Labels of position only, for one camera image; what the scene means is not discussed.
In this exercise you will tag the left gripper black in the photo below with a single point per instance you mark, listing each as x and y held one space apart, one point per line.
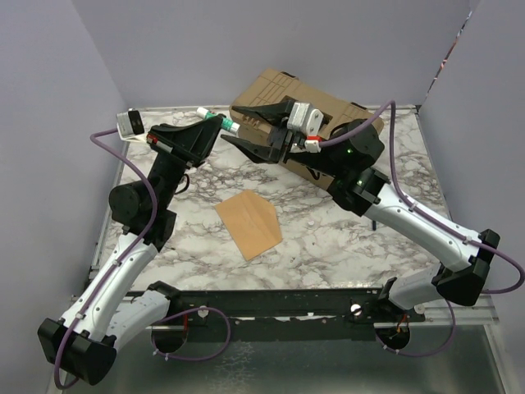
190 144

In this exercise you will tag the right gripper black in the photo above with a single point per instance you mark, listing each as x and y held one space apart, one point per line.
279 147

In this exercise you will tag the brown paper envelope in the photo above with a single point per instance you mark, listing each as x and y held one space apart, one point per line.
252 223

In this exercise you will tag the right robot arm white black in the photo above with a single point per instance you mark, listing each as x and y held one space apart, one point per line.
464 255

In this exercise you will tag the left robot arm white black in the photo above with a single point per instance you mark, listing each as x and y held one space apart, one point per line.
83 343

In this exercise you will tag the tan plastic tool case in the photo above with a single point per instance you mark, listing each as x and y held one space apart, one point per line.
326 140

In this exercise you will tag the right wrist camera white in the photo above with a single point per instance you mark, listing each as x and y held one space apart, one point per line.
307 119

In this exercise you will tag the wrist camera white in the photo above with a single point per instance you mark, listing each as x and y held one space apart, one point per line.
307 119
130 126

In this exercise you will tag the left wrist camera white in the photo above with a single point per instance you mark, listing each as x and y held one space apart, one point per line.
130 126

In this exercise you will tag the black mounting base rail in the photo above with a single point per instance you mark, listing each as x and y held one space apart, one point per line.
279 315

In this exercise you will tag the aluminium frame rail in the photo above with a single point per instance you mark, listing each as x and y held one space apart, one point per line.
482 313

